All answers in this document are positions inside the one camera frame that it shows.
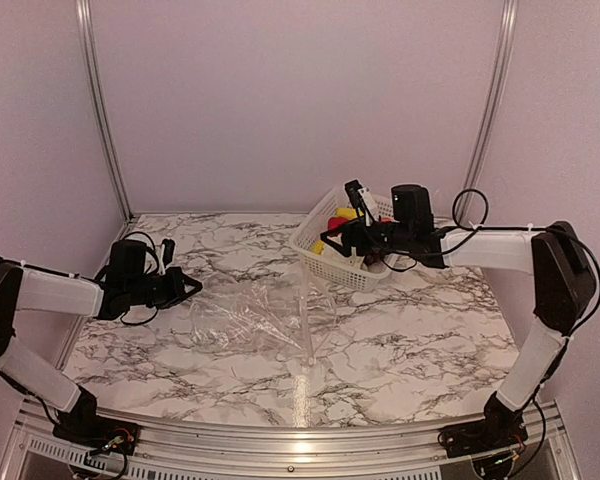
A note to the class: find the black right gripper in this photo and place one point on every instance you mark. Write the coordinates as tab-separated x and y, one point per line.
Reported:
345	250

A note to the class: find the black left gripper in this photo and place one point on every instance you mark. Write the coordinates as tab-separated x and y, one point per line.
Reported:
177	278

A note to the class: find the yellow fake corn cob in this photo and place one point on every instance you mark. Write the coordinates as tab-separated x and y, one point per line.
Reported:
319	247

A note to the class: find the red fake pepper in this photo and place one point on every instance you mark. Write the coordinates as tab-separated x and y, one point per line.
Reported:
336	222

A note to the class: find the dark red fake grapes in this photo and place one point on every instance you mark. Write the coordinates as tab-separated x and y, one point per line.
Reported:
374	258

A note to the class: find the yellow fake lemon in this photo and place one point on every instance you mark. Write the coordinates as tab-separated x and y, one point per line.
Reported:
349	213

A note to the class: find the clear zip top bag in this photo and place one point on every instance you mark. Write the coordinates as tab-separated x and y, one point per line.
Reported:
290	314

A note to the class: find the white fake cauliflower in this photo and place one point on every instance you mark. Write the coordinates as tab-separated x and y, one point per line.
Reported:
355	261

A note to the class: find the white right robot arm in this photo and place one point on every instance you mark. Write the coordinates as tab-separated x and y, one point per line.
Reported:
561	272

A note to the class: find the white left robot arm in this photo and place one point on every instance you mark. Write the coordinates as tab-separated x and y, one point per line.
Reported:
136	275

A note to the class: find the white perforated plastic basket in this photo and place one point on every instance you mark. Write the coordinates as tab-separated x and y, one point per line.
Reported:
330	265

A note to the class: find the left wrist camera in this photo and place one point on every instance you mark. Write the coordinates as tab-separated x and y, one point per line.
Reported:
166	254

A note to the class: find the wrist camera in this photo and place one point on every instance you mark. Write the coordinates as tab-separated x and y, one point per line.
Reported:
363	202
166	254

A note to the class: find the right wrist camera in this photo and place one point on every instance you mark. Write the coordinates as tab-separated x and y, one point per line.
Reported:
363	202

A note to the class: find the right aluminium frame post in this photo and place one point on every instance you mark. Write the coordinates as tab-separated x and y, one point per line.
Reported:
495	92

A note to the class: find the aluminium frame post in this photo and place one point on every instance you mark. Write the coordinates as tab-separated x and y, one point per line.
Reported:
495	92
88	52

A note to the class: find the aluminium front rail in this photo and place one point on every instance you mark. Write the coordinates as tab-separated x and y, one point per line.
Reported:
173	449

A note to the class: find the left aluminium frame post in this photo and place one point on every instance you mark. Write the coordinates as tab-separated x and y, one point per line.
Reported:
88	52

